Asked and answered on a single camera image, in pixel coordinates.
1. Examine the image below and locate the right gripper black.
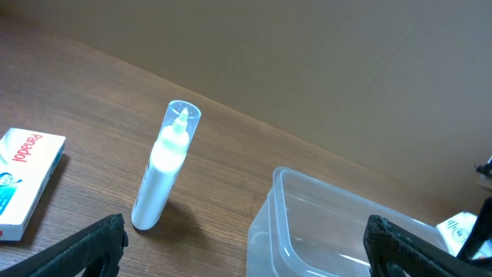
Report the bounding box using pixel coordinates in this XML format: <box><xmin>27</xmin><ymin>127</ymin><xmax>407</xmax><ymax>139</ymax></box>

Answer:
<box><xmin>457</xmin><ymin>197</ymin><xmax>491</xmax><ymax>262</ymax></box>

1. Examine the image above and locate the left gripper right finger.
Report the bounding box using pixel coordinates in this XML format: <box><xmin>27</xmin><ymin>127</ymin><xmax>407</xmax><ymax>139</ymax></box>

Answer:
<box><xmin>363</xmin><ymin>215</ymin><xmax>491</xmax><ymax>277</ymax></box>

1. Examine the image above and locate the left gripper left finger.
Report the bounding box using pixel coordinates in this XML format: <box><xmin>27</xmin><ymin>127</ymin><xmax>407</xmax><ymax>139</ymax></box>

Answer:
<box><xmin>1</xmin><ymin>214</ymin><xmax>128</xmax><ymax>277</ymax></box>

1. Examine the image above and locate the white pouch packet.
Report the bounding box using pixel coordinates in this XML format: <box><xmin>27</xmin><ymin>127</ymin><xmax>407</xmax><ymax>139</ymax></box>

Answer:
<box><xmin>436</xmin><ymin>212</ymin><xmax>477</xmax><ymax>256</ymax></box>

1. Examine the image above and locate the clear plastic container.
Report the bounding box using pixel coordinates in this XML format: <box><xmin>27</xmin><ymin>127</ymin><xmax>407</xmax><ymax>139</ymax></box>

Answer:
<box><xmin>247</xmin><ymin>167</ymin><xmax>448</xmax><ymax>277</ymax></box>

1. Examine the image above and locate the white spray bottle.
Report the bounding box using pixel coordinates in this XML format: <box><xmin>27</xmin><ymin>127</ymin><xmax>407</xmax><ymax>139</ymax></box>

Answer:
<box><xmin>131</xmin><ymin>100</ymin><xmax>201</xmax><ymax>231</ymax></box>

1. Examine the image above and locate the white Panadol box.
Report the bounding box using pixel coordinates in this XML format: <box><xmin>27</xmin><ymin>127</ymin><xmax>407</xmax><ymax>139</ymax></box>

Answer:
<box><xmin>1</xmin><ymin>128</ymin><xmax>65</xmax><ymax>242</ymax></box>

